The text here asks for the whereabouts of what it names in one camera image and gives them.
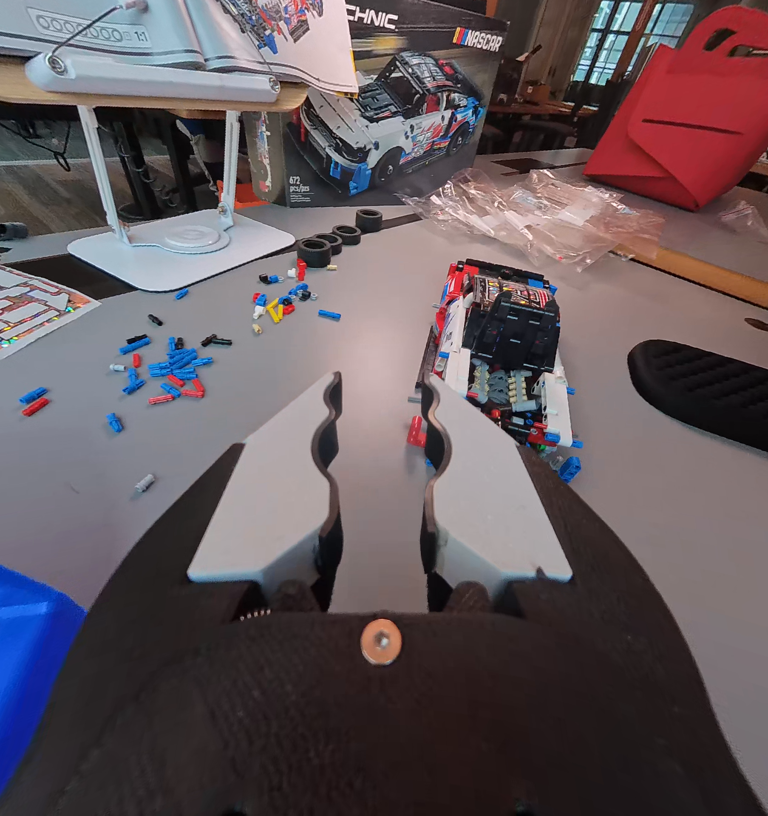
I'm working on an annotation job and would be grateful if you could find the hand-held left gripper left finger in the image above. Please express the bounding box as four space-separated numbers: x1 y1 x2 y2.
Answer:
186 371 344 606

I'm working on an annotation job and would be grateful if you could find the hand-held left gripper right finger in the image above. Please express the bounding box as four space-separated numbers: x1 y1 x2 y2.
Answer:
420 373 574 606

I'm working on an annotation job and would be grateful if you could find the brick-built toy race car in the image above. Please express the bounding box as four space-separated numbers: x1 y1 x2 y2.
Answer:
406 258 584 485

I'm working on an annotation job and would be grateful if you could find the blue storage bin white label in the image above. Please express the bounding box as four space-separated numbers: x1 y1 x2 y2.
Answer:
0 555 88 816

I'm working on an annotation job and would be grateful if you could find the grey desk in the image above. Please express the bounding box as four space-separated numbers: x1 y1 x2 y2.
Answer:
0 147 768 816

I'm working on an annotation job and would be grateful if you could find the pile of blue red pins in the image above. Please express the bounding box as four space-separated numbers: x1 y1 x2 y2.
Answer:
122 347 214 407

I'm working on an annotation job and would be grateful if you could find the cluster of mixed small bricks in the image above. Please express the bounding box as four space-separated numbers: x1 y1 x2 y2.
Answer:
252 260 317 321

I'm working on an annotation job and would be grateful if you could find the black mesh chair pad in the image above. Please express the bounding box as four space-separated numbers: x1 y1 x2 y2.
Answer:
627 340 768 461

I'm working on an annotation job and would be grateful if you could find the pile of clear plastic bags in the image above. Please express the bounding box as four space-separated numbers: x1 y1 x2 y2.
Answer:
403 167 768 272

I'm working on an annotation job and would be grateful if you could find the shiny printed booklet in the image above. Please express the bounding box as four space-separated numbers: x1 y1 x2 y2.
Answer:
0 255 101 372

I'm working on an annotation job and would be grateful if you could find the red felt bag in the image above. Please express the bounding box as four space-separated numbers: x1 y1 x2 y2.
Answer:
581 6 768 211

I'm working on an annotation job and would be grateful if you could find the toy car set box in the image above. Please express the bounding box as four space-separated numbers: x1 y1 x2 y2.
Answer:
244 0 511 208

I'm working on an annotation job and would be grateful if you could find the large paned window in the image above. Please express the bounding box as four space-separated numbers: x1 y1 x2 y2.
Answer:
575 0 700 84

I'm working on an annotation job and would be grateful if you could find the open instruction booklet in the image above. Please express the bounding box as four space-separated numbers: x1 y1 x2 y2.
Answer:
0 0 359 96

